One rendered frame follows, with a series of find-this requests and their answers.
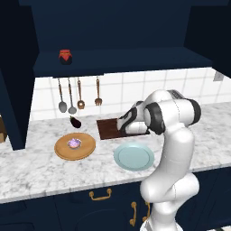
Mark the dark purple eggplant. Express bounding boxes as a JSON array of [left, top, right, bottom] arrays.
[[69, 115, 82, 129]]

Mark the purple frosted pastry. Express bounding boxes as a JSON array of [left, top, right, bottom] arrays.
[[67, 137, 82, 150]]

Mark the dark blue drawer front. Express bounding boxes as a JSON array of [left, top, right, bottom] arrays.
[[53, 180, 143, 213]]

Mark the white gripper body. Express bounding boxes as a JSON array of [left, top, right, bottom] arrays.
[[116, 117, 151, 135]]

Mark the dark blue base cabinet door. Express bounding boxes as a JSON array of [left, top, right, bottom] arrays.
[[141, 167, 231, 231], [55, 198, 143, 231]]

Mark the red-lidded jam jar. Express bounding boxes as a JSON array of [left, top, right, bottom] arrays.
[[58, 49, 73, 66]]

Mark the dark brown rectangular tray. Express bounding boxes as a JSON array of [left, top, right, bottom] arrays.
[[96, 117, 151, 141]]

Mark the grey wall outlet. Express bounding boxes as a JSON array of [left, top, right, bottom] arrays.
[[213, 71, 225, 82]]

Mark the light blue plate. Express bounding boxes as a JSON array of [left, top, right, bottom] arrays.
[[113, 142, 155, 172]]

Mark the brown wooden box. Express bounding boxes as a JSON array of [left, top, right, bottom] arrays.
[[0, 114, 8, 144]]

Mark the wooden slotted spatula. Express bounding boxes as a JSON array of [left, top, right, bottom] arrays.
[[77, 77, 86, 110]]

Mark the grey metal spoon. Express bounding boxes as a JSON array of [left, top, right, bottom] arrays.
[[57, 78, 68, 114]]

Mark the grey metal ladle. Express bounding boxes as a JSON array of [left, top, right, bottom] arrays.
[[67, 77, 78, 116]]

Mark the dark blue wall cabinet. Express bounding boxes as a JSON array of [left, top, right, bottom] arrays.
[[18, 0, 229, 79]]

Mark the round wooden cutting board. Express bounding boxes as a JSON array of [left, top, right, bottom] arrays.
[[53, 132, 97, 162]]

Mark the brass cabinet door handle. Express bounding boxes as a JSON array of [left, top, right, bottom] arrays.
[[142, 200, 152, 223], [129, 201, 137, 227]]

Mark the brass drawer handle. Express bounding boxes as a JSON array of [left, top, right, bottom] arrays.
[[88, 188, 113, 201]]

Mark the wooden fork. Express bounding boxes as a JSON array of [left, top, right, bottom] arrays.
[[94, 76, 103, 107]]

